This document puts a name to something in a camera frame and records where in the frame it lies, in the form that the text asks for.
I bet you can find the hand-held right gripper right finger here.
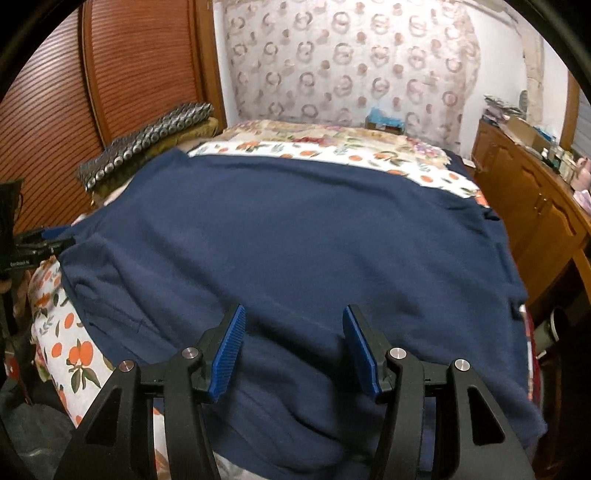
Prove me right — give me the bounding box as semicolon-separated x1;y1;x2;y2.
342;304;539;480

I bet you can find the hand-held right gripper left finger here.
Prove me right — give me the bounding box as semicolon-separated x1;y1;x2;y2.
53;304;247;480

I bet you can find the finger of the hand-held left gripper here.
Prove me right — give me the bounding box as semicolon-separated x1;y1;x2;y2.
28;225;77;254

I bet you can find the navy blue t-shirt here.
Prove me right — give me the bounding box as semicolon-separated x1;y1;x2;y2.
60;148;548;480

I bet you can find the wooden louvered wardrobe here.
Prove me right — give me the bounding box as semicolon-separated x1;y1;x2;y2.
0;0;227;232

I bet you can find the grey cylindrical object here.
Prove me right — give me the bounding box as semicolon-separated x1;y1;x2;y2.
538;307;571;344

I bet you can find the floral quilt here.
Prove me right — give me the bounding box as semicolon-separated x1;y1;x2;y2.
224;119;455;167

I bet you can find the wooden sideboard cabinet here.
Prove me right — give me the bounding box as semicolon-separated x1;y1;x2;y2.
471;117;591;315

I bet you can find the cardboard box with blue contents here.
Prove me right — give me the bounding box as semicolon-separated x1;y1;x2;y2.
365;107;407;136

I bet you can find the group of small bottles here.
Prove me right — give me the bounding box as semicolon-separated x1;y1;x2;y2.
542;145;573;174

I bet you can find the open cardboard box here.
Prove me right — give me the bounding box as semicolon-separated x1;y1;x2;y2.
501;115;550;151

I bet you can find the stack of folded cloths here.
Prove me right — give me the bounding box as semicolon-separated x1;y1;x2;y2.
482;95;525;123

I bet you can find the tied beige side curtain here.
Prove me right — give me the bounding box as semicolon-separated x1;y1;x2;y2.
522;37;548;116

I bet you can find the dark ring-patterned pillow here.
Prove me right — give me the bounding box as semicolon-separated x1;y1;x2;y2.
76;102;215;192

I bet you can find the ring-patterned sheer curtain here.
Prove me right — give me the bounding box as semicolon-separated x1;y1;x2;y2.
224;0;481;153

